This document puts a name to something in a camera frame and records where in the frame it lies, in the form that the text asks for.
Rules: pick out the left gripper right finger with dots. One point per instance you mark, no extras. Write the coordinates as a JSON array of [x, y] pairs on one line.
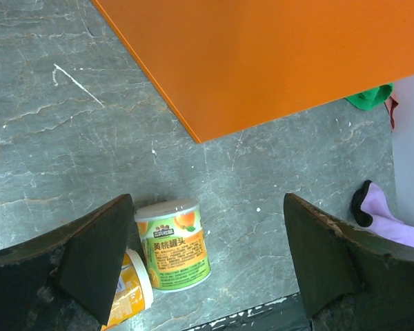
[[349, 278]]

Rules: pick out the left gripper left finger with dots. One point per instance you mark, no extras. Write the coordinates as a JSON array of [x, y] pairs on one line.
[[66, 279]]

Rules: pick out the orange label small jar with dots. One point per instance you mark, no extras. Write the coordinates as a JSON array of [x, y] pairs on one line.
[[134, 291]]

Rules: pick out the green label noodle cup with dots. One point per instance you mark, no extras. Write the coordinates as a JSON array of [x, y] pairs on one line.
[[174, 246]]

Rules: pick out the purple cloth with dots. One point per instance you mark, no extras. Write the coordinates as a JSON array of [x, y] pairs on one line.
[[370, 210]]

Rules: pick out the green cloth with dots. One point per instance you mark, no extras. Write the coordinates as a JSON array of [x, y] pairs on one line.
[[369, 99]]

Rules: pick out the red pink cloth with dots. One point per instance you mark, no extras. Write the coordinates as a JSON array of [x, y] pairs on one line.
[[391, 104]]

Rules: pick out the orange wooden box cabinet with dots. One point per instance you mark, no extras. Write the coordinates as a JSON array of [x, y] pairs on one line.
[[224, 66]]

